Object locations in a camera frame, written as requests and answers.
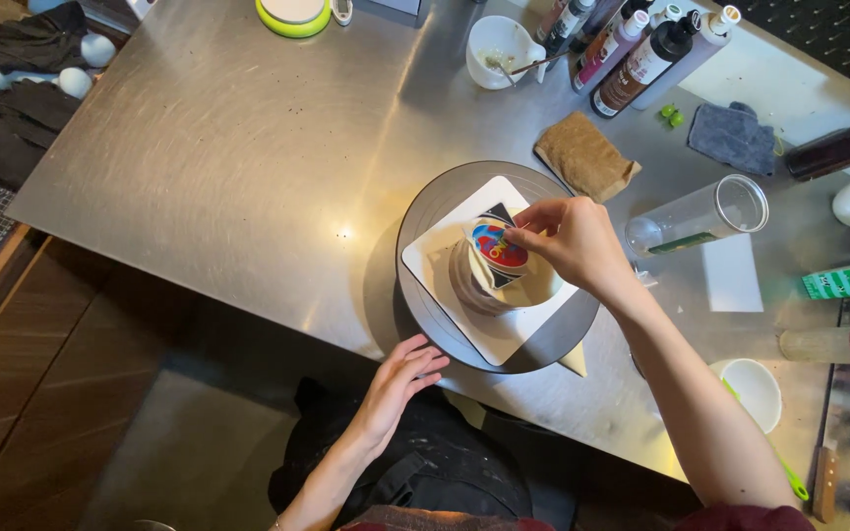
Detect person's left hand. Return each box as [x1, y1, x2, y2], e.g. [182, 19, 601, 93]
[362, 334, 450, 455]

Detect person's right hand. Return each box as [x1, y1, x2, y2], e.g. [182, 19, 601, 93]
[504, 196, 641, 305]

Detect colourful printed cake topper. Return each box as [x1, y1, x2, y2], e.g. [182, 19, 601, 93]
[467, 203, 531, 290]

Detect brown sponge cloth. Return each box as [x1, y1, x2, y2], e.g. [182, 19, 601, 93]
[534, 111, 643, 205]

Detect clear plastic cylinder container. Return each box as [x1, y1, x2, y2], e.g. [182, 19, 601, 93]
[625, 175, 770, 258]

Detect small cream frosted cake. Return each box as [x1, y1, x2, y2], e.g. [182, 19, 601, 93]
[449, 214, 565, 318]

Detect cream triangular paper piece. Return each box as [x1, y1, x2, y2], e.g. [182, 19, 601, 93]
[558, 341, 589, 379]

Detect white square cake board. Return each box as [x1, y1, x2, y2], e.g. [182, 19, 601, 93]
[401, 176, 581, 367]

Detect grey cake turntable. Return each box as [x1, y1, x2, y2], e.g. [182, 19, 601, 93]
[395, 161, 602, 375]

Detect white paper card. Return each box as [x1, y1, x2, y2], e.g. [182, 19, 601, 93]
[701, 234, 764, 314]

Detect brown squeeze bottle black cap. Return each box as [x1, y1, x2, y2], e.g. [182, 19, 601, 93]
[590, 10, 702, 119]

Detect grey folded cloth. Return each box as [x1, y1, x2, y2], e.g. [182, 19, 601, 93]
[688, 102, 777, 177]

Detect metal spoon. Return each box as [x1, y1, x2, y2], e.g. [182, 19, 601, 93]
[486, 52, 571, 86]

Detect pink squeeze bottle white cap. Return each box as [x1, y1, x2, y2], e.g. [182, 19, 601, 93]
[573, 9, 651, 94]

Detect dark squeeze bottle white label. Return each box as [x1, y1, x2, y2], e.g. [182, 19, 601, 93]
[543, 0, 597, 56]

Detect white bowl with residue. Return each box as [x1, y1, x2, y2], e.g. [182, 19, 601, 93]
[466, 15, 547, 91]

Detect purple squeeze bottle white cap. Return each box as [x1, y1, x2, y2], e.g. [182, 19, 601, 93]
[632, 6, 742, 112]

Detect white empty bowl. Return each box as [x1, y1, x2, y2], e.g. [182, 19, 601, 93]
[709, 358, 783, 435]

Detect white cutting board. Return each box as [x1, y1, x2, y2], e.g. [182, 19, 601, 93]
[679, 29, 850, 178]

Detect wooden roller with red end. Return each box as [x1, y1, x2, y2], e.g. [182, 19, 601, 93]
[779, 326, 850, 367]

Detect dark brown glass bottle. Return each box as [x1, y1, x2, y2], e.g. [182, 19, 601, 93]
[785, 123, 850, 182]

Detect green carton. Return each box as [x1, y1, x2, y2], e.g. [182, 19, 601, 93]
[801, 260, 850, 300]

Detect green silicone spatula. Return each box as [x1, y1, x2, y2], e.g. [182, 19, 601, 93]
[720, 378, 810, 502]

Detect dark red shirt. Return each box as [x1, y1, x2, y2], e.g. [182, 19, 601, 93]
[336, 503, 817, 531]

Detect green rimmed kitchen scale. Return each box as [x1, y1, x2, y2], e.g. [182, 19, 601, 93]
[255, 0, 332, 39]

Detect black gloves with blue balls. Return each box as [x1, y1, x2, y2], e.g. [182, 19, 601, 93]
[0, 0, 118, 193]

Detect wooden handled knife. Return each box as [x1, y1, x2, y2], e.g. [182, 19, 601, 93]
[812, 446, 840, 525]

